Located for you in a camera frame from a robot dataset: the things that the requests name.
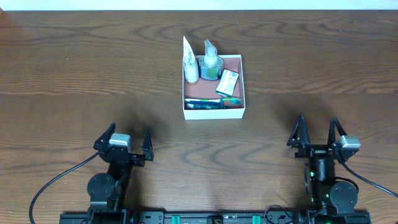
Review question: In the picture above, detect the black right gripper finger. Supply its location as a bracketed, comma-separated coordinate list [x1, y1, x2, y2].
[327, 116, 348, 146]
[287, 115, 310, 146]

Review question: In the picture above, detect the white Pantene tube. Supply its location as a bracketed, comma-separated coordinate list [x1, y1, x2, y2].
[183, 36, 199, 85]

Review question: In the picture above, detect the green white soap packet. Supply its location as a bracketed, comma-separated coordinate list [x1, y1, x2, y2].
[216, 69, 239, 97]

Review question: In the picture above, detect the clear soap pump bottle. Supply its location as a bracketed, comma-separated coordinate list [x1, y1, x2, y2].
[198, 40, 223, 81]

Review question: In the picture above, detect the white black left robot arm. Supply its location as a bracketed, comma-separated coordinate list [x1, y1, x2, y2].
[83, 123, 154, 224]

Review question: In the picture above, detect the green Colgate toothbrush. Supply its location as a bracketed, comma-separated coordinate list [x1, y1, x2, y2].
[185, 97, 241, 105]

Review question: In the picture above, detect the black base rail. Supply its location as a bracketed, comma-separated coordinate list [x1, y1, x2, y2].
[59, 210, 371, 224]

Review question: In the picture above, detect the blue disposable razor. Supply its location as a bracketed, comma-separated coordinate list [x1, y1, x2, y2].
[186, 101, 224, 107]

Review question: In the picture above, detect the teal Colgate toothpaste tube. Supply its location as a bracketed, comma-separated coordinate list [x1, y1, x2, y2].
[187, 103, 229, 110]

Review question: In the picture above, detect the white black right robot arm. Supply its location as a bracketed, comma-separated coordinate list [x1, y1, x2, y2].
[287, 116, 361, 223]

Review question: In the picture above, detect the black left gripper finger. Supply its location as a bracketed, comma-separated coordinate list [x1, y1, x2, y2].
[94, 123, 116, 146]
[142, 128, 153, 154]

